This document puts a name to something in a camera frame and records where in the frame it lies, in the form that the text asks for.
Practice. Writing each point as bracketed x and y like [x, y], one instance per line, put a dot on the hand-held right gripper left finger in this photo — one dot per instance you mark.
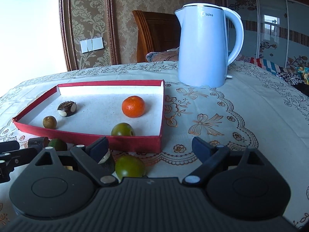
[97, 149]

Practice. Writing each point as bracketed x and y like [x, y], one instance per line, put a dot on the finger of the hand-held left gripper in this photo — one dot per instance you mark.
[9, 146]
[19, 157]

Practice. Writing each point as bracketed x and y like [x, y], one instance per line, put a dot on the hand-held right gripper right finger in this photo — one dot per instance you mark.
[202, 149]

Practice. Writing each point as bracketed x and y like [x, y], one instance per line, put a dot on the dark sugarcane piece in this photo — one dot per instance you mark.
[109, 163]
[38, 142]

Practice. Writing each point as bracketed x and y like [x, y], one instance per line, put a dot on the green tomato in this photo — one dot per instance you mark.
[130, 166]
[122, 130]

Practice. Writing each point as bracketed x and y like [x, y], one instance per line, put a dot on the red shallow box tray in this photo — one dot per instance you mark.
[135, 143]

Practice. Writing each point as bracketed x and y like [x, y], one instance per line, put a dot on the green lime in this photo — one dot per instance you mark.
[58, 145]

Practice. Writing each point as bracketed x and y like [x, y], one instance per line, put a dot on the brown longan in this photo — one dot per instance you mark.
[49, 122]

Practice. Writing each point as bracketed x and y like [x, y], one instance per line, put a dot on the dark peeled water chestnut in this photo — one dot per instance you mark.
[67, 109]

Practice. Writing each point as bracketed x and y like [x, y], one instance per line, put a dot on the orange mandarin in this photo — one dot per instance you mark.
[133, 106]

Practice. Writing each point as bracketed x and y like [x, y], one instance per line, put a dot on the light blue electric kettle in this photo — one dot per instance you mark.
[200, 53]

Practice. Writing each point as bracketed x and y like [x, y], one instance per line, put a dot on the plush pink grey pillow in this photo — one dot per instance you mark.
[161, 56]

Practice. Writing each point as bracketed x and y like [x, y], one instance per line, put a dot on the colourful striped blanket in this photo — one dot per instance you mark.
[265, 65]

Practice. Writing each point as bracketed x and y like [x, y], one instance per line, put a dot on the dark floral cloth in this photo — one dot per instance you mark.
[289, 78]

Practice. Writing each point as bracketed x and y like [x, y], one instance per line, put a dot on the wardrobe with floral sliding doors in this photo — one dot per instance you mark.
[272, 46]

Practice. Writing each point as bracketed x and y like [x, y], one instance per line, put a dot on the white wall light switch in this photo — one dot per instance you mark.
[91, 45]

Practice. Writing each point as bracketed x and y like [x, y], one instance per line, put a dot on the wooden wall moulding frame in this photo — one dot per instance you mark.
[65, 29]

